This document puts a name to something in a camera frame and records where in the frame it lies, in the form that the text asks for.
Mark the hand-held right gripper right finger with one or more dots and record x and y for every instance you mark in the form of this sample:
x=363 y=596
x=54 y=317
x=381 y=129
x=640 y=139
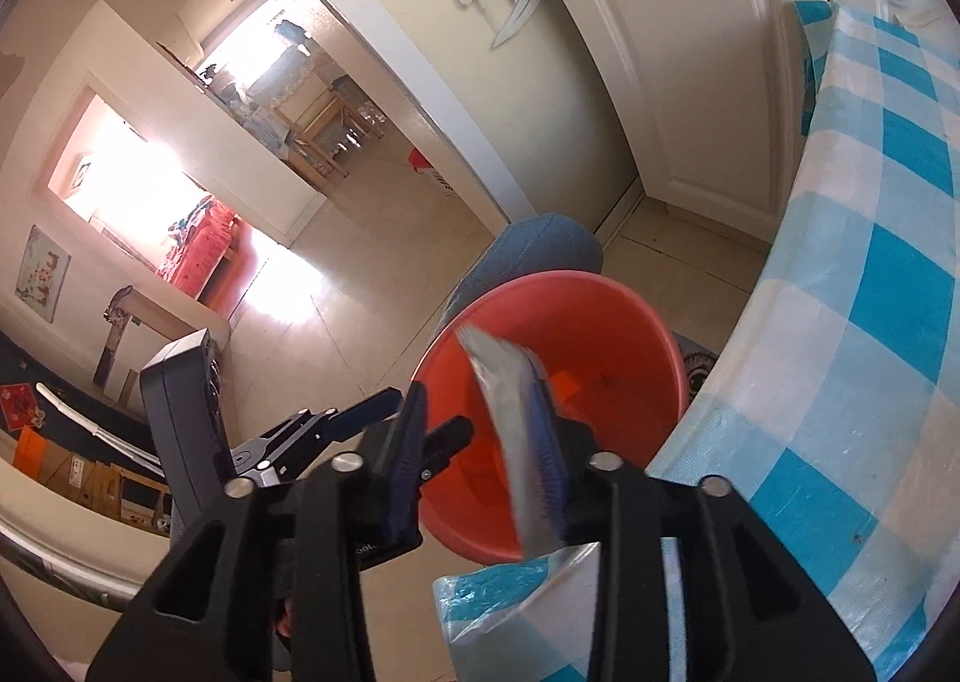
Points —
x=546 y=461

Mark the cardboard box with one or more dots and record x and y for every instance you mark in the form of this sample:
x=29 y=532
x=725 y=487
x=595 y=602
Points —
x=90 y=487

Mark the red bedding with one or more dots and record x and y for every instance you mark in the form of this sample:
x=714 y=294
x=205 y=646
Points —
x=199 y=250

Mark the white rod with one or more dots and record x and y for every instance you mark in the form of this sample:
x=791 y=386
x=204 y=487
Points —
x=90 y=423

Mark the wooden chair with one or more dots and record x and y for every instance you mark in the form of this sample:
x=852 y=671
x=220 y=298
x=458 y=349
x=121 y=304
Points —
x=322 y=127

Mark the wall picture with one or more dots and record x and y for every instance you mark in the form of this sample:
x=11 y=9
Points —
x=41 y=274

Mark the blue white checkered tablecloth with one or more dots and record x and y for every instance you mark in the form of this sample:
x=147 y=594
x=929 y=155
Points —
x=862 y=352

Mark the white cabinet door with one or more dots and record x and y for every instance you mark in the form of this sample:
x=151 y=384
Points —
x=675 y=74

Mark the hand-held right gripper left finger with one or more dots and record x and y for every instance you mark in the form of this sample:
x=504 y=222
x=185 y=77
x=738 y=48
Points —
x=407 y=461

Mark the silver snack wrapper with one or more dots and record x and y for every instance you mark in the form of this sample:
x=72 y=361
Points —
x=501 y=412

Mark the red plastic bucket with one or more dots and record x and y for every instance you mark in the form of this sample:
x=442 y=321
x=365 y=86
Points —
x=600 y=337

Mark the person's jeans leg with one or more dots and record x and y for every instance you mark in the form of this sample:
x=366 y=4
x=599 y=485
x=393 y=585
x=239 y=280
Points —
x=525 y=254

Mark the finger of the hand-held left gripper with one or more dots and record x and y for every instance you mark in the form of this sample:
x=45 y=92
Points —
x=367 y=408
x=450 y=438

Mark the grey patterned slipper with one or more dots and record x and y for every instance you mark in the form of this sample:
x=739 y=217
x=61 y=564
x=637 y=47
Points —
x=697 y=363

